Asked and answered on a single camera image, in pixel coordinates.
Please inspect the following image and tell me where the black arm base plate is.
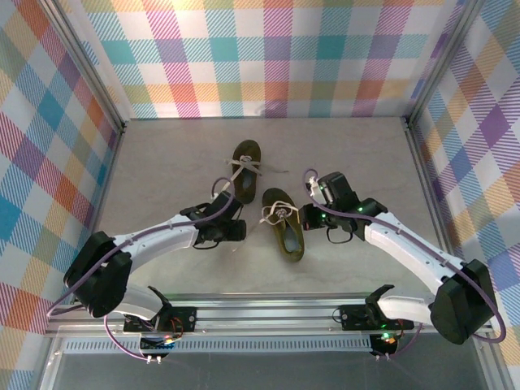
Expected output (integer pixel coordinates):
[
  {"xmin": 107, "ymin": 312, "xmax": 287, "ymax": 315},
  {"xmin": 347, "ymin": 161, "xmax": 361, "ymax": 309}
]
[
  {"xmin": 332, "ymin": 304, "xmax": 415, "ymax": 332},
  {"xmin": 123, "ymin": 306, "xmax": 199, "ymax": 335}
]

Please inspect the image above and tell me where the long aluminium rail beam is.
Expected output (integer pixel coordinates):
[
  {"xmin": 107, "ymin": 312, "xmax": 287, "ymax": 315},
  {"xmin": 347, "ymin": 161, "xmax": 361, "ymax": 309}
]
[{"xmin": 43, "ymin": 295, "xmax": 493, "ymax": 339}]

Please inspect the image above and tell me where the olive green canvas shoe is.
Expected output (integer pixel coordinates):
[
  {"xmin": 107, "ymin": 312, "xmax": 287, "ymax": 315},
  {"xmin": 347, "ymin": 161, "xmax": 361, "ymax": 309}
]
[
  {"xmin": 232, "ymin": 139, "xmax": 262, "ymax": 204},
  {"xmin": 261, "ymin": 187, "xmax": 306, "ymax": 264}
]

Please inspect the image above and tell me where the aluminium frame post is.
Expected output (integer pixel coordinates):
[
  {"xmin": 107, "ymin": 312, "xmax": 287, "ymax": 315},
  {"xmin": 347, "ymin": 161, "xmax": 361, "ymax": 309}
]
[
  {"xmin": 40, "ymin": 0, "xmax": 128, "ymax": 135},
  {"xmin": 405, "ymin": 0, "xmax": 487, "ymax": 132}
]

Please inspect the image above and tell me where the grey slotted cable duct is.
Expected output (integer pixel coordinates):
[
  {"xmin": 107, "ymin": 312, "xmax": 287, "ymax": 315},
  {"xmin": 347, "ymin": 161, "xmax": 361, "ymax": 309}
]
[{"xmin": 60, "ymin": 339, "xmax": 375, "ymax": 354}]

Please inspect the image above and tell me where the aluminium table edge rail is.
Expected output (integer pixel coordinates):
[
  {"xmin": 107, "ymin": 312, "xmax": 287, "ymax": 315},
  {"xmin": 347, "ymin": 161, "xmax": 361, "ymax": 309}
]
[
  {"xmin": 72, "ymin": 123, "xmax": 128, "ymax": 249},
  {"xmin": 405, "ymin": 119, "xmax": 468, "ymax": 269}
]

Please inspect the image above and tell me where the aluminium frame leg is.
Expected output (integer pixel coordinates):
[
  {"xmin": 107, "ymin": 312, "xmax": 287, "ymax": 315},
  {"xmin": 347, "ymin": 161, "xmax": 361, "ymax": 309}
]
[
  {"xmin": 473, "ymin": 332, "xmax": 508, "ymax": 390},
  {"xmin": 37, "ymin": 336, "xmax": 66, "ymax": 390}
]

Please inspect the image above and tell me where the small electronics board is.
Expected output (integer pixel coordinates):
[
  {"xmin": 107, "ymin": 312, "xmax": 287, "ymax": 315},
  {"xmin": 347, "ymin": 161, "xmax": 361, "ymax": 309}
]
[
  {"xmin": 371, "ymin": 331, "xmax": 401, "ymax": 362},
  {"xmin": 140, "ymin": 331, "xmax": 180, "ymax": 365}
]

